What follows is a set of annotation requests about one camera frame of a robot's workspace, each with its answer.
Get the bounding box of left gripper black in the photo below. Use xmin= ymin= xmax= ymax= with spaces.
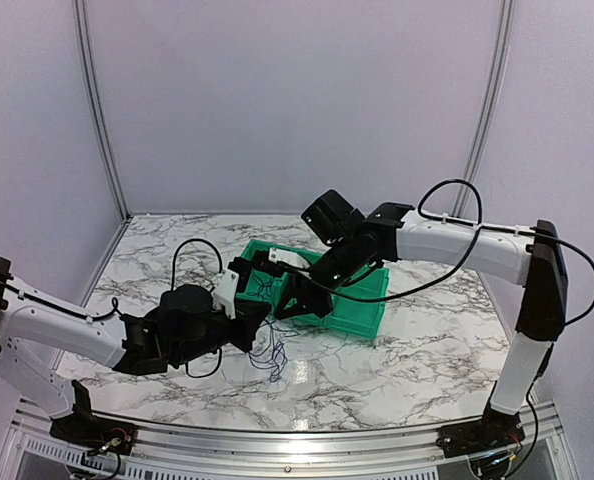
xmin=173 ymin=301 xmax=273 ymax=367

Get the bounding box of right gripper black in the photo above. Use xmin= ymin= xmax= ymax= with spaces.
xmin=273 ymin=236 xmax=363 ymax=320

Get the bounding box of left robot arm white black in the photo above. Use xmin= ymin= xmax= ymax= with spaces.
xmin=0 ymin=257 xmax=271 ymax=445

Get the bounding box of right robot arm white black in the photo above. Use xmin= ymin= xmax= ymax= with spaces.
xmin=268 ymin=190 xmax=568 ymax=448

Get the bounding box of green three-compartment plastic bin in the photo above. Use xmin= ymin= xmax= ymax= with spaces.
xmin=237 ymin=240 xmax=389 ymax=340

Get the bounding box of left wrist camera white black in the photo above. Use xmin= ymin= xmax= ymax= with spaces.
xmin=212 ymin=269 xmax=239 ymax=319

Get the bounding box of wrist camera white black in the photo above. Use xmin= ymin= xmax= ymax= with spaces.
xmin=212 ymin=269 xmax=239 ymax=319
xmin=226 ymin=247 xmax=311 ymax=276

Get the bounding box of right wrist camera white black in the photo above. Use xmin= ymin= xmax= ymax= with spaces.
xmin=226 ymin=247 xmax=311 ymax=276

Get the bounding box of thin blue cable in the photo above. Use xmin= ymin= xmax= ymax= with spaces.
xmin=246 ymin=279 xmax=298 ymax=384

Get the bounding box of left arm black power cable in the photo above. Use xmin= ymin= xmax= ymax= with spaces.
xmin=0 ymin=238 xmax=226 ymax=380

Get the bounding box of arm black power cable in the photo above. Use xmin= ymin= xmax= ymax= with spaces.
xmin=0 ymin=238 xmax=226 ymax=380
xmin=286 ymin=178 xmax=594 ymax=326

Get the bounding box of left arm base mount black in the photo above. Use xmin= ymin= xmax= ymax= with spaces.
xmin=49 ymin=418 xmax=137 ymax=455

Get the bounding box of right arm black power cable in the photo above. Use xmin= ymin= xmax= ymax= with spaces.
xmin=286 ymin=178 xmax=594 ymax=326

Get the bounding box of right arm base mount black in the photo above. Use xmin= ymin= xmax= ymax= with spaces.
xmin=435 ymin=415 xmax=525 ymax=458

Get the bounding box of aluminium front frame rail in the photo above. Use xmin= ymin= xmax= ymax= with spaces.
xmin=0 ymin=401 xmax=578 ymax=479

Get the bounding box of right aluminium corner post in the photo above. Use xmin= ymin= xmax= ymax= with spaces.
xmin=449 ymin=0 xmax=516 ymax=224

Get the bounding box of aluminium corner post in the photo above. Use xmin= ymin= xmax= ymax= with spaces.
xmin=72 ymin=0 xmax=131 ymax=223
xmin=449 ymin=0 xmax=516 ymax=224

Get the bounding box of left aluminium corner post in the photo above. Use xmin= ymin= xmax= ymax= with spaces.
xmin=72 ymin=0 xmax=131 ymax=223

